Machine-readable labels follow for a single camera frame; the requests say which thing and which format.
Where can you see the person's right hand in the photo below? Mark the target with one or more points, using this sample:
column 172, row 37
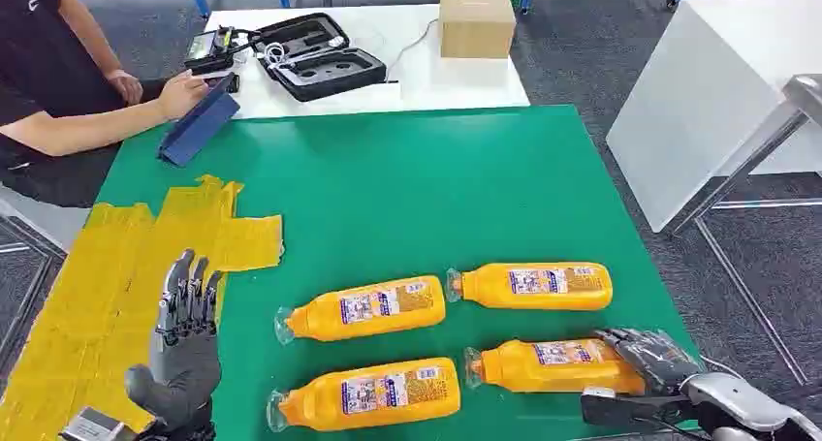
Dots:
column 181, row 94

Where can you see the cardboard box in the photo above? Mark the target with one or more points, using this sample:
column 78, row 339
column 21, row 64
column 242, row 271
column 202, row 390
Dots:
column 476, row 24

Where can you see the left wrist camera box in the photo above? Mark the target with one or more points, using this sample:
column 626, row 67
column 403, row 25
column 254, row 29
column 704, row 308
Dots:
column 96, row 426

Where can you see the person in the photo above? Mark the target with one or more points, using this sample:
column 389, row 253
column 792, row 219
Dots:
column 38, row 53

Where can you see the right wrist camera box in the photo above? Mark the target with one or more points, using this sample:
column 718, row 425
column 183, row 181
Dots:
column 610, row 409

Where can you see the black handheld controller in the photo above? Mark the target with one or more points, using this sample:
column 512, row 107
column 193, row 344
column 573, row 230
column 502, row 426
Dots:
column 212, row 49

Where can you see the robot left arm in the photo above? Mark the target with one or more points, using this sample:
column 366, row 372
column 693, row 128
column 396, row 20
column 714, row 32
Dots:
column 183, row 433

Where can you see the orange drink bottle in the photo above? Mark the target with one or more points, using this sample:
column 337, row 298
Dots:
column 539, row 287
column 559, row 367
column 366, row 309
column 379, row 393

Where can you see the person's hand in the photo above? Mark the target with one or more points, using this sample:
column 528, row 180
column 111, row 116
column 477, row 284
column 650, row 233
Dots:
column 181, row 94
column 127, row 86

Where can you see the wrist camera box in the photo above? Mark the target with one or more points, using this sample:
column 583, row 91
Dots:
column 96, row 426
column 610, row 409

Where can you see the steel bench frame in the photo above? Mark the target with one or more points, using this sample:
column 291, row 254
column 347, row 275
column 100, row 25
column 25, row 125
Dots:
column 758, row 152

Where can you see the green table mat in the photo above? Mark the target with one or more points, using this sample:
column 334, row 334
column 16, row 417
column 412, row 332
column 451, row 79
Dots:
column 417, row 200

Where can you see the open black foam case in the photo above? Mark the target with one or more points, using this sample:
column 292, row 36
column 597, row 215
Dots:
column 321, row 56

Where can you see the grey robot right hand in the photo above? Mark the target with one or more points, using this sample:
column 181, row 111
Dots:
column 655, row 358

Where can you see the large white table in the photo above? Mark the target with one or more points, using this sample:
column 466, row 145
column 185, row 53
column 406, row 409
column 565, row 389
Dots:
column 700, row 98

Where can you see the tablet in blue case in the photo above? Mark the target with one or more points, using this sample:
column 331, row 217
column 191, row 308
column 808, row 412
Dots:
column 199, row 126

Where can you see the black phone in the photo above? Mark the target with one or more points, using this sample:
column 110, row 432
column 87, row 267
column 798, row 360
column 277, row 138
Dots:
column 232, row 83

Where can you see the person's left hand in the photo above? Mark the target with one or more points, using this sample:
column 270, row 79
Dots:
column 127, row 86

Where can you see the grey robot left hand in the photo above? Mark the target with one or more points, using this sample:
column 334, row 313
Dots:
column 183, row 367

